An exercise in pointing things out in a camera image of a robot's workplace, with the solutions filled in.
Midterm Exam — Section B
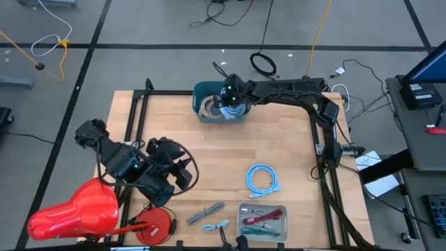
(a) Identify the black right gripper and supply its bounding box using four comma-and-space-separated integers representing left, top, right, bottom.
213, 73, 254, 109

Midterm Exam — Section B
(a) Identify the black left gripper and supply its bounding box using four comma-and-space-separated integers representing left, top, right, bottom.
148, 137, 194, 191

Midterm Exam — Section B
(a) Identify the beige cable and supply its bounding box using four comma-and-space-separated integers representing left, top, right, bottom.
198, 95, 224, 120

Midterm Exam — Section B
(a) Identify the light blue cable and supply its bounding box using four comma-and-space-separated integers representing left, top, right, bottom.
220, 102, 248, 122
245, 163, 282, 199

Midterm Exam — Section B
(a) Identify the black white zigzag braided cable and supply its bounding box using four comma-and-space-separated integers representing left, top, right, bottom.
185, 201, 226, 226

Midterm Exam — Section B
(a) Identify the pale blue short braided cable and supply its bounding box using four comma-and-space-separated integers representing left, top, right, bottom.
201, 219, 230, 233

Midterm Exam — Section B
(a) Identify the magenta short braided cable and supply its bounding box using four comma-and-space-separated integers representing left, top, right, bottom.
242, 208, 284, 226

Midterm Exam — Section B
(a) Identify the blue-green white braided cable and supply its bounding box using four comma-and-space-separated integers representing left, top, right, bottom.
239, 227, 282, 238

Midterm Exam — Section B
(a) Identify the white grey short cable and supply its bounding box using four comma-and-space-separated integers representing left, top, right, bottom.
253, 221, 279, 231

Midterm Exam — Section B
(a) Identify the teal plastic bin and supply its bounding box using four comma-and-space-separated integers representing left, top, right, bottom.
192, 80, 252, 124

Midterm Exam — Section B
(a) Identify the red round disc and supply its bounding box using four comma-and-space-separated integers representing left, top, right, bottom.
127, 204, 177, 235

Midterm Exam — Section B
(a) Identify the black perforated control box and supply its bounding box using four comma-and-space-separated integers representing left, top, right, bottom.
266, 77, 327, 93

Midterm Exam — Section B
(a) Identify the red desk lamp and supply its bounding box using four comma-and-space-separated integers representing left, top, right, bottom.
26, 176, 174, 247

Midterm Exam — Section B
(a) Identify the pale grey plastic tray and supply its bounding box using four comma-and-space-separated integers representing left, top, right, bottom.
236, 201, 290, 244

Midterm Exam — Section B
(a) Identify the black desk base beam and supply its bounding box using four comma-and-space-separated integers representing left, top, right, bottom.
358, 149, 414, 185

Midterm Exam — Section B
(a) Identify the white paper sheet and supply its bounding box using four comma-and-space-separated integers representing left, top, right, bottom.
354, 149, 401, 200

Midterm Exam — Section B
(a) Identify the black floor object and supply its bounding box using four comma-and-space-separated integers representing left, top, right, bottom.
0, 107, 15, 126

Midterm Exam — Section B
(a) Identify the grey floor bar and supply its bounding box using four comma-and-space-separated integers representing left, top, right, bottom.
0, 75, 35, 89

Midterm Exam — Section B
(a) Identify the black labelled device box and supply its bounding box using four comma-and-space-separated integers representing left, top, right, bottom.
398, 82, 444, 110

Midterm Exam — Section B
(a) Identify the grey side desk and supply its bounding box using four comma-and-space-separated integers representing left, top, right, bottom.
384, 74, 446, 172

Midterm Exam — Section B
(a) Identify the monitor with blue screen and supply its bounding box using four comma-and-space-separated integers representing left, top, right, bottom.
403, 40, 446, 84

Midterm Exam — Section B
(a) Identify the black keyboard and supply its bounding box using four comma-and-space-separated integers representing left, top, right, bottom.
422, 194, 446, 238

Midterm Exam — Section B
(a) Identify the black coiled hanging cable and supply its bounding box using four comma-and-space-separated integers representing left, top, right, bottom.
249, 0, 278, 77

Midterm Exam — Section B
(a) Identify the black aluminium table frame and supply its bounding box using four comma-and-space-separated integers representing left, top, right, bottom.
117, 77, 376, 249

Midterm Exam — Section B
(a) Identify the thin black floor cable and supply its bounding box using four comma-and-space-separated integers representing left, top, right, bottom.
190, 0, 254, 28

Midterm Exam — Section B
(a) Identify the yellow hanging power cable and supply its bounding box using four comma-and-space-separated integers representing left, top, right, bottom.
305, 0, 332, 77

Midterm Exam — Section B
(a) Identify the white looped cable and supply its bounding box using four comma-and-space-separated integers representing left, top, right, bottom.
330, 83, 351, 112

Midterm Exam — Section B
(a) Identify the white floor cable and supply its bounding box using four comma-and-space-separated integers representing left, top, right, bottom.
30, 0, 73, 59

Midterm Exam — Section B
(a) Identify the yellow floor cable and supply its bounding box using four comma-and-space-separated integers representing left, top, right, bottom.
0, 30, 70, 82

